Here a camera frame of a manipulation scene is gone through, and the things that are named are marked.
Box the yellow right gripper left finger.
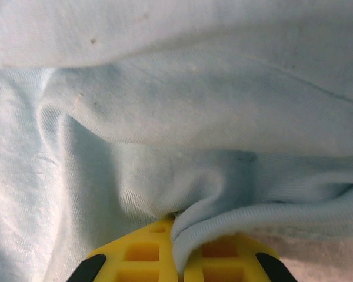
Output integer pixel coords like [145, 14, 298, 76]
[70, 217, 184, 282]

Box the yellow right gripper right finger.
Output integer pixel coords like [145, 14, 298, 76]
[182, 231, 297, 282]

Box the light blue t-shirt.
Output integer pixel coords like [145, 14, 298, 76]
[0, 0, 353, 282]

